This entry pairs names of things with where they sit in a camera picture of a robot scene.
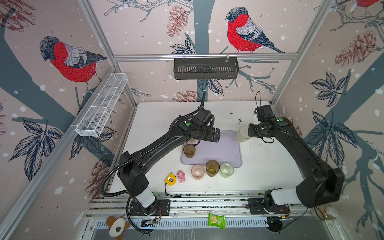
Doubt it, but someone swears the aluminium rail frame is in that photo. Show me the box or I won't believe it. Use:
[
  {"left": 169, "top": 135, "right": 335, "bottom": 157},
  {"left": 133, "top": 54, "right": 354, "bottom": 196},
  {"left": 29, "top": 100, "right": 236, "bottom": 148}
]
[{"left": 78, "top": 194, "right": 335, "bottom": 239}]

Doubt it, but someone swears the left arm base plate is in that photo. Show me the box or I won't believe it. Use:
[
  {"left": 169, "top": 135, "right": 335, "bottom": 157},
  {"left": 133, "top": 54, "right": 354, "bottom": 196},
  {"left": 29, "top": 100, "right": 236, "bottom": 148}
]
[{"left": 127, "top": 200, "right": 171, "bottom": 217}]

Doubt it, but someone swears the plastic jar with lid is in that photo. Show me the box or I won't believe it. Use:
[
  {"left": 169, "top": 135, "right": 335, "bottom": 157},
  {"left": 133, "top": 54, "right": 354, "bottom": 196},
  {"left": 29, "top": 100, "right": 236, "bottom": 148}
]
[{"left": 314, "top": 206, "right": 339, "bottom": 221}]

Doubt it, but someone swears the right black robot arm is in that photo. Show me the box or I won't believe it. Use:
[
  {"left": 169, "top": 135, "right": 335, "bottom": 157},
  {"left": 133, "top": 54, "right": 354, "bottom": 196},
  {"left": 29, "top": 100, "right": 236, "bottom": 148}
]
[{"left": 248, "top": 105, "right": 345, "bottom": 208}]

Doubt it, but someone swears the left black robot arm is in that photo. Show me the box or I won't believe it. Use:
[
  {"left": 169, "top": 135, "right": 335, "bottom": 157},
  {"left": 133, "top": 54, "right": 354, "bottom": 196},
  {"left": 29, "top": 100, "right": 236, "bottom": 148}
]
[{"left": 117, "top": 107, "right": 220, "bottom": 209}]

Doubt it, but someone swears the pink textured glass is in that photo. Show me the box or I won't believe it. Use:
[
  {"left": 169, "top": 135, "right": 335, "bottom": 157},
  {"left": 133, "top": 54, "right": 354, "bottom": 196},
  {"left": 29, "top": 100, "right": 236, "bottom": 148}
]
[{"left": 191, "top": 165, "right": 205, "bottom": 180}]

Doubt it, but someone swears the light green textured glass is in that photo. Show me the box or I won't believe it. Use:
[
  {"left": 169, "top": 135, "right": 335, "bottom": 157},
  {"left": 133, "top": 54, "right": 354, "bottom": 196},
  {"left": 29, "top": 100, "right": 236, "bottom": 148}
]
[{"left": 220, "top": 163, "right": 234, "bottom": 178}]

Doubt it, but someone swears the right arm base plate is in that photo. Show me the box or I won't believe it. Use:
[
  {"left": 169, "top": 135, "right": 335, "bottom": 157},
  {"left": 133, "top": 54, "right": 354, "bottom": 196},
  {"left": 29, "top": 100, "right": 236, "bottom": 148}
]
[{"left": 248, "top": 198, "right": 291, "bottom": 215}]

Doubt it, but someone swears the green snack packet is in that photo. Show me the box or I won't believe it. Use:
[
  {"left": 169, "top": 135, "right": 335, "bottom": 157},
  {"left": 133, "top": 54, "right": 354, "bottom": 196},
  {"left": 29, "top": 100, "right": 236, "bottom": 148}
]
[{"left": 208, "top": 213, "right": 226, "bottom": 230}]

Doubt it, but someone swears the yellow tape measure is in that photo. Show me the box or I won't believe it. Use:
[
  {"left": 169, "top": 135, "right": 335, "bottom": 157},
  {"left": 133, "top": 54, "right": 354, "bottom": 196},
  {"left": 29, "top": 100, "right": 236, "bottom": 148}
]
[{"left": 165, "top": 173, "right": 177, "bottom": 186}]

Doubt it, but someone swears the olive brown glass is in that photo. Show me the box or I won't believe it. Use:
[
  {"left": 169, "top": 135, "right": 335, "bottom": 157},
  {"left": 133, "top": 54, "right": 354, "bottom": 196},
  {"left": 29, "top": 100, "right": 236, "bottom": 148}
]
[{"left": 206, "top": 160, "right": 220, "bottom": 177}]

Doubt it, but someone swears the plush toy dog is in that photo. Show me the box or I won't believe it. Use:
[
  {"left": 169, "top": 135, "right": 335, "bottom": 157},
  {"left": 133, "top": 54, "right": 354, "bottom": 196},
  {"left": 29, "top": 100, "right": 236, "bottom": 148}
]
[{"left": 106, "top": 216, "right": 130, "bottom": 240}]

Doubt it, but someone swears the pink toy figure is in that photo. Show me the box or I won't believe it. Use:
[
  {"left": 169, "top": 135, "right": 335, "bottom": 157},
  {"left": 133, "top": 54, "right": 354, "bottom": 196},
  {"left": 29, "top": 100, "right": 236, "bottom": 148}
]
[{"left": 178, "top": 171, "right": 186, "bottom": 183}]

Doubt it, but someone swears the yellow clear glass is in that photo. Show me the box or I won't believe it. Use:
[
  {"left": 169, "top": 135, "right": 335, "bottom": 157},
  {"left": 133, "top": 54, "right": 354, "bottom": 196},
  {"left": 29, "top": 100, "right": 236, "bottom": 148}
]
[{"left": 187, "top": 139, "right": 199, "bottom": 145}]

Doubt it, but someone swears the pale green frosted glass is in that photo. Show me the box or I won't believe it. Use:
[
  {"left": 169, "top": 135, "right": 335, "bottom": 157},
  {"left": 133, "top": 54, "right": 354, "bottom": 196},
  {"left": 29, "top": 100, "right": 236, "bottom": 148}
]
[{"left": 236, "top": 126, "right": 251, "bottom": 143}]

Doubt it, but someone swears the brown textured glass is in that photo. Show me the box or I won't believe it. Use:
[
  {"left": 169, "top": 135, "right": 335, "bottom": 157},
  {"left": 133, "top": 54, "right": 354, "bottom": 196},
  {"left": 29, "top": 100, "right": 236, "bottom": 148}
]
[{"left": 183, "top": 145, "right": 196, "bottom": 159}]

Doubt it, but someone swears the lilac plastic tray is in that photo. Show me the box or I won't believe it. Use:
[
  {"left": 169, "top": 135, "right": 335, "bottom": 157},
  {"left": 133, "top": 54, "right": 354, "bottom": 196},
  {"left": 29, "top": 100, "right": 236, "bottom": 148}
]
[{"left": 181, "top": 130, "right": 242, "bottom": 168}]

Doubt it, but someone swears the black wall basket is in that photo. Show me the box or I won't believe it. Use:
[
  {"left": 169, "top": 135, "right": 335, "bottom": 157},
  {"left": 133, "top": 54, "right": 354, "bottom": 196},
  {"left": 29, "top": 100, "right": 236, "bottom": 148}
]
[{"left": 174, "top": 58, "right": 239, "bottom": 80}]

